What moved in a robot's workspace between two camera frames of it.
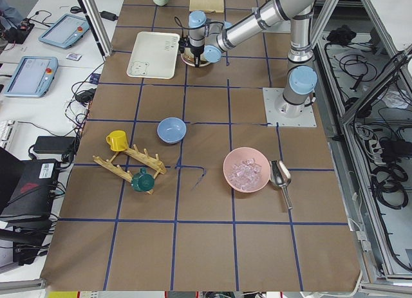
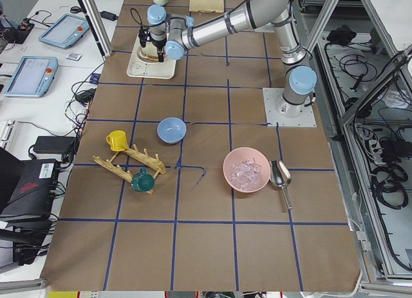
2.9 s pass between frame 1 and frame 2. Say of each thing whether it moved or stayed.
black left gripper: moved
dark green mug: stayed
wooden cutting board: stayed
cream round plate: moved
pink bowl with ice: stayed
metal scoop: stayed
